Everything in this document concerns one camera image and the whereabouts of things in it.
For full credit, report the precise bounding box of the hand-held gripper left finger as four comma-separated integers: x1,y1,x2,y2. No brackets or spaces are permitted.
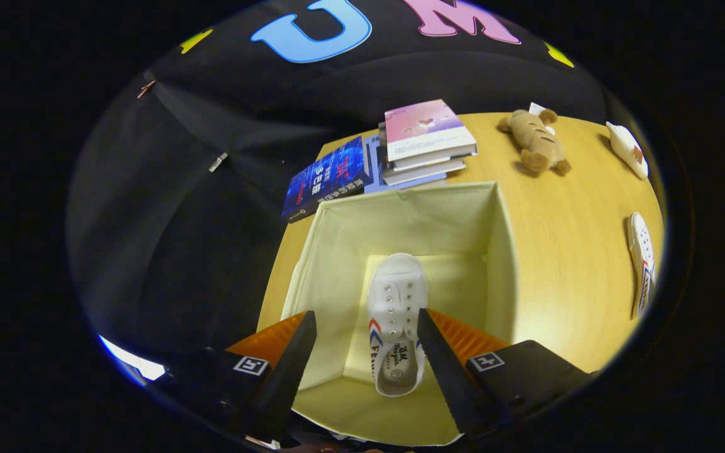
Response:
161,310,318,444

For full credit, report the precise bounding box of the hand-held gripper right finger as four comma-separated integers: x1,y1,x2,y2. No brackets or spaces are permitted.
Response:
417,308,593,439

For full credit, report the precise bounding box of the white canvas shoe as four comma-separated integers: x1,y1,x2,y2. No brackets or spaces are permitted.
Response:
626,211,657,319
367,252,430,398

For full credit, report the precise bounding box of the cream fabric storage box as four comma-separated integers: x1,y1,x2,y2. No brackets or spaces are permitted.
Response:
281,181,522,447

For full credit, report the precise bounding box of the computer monitor screen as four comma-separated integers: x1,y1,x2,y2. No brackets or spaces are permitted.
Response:
98,334,167,382

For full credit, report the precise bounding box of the dark blue book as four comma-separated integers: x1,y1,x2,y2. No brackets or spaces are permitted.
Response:
281,135,371,224

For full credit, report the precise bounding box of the grey book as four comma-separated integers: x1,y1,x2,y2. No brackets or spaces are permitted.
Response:
379,123,468,187

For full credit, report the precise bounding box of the light blue book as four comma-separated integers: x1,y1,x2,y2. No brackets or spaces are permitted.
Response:
364,134,449,194

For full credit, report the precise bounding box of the black backdrop cloth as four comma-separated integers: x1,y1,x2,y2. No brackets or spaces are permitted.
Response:
67,0,615,378

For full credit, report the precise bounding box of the pink cover book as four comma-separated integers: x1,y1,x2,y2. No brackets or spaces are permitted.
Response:
384,99,478,169

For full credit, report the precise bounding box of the brown bread plush toy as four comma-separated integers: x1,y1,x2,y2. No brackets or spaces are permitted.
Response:
497,103,573,176

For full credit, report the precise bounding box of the white plush toy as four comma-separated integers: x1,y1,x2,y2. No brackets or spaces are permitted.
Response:
606,121,650,181

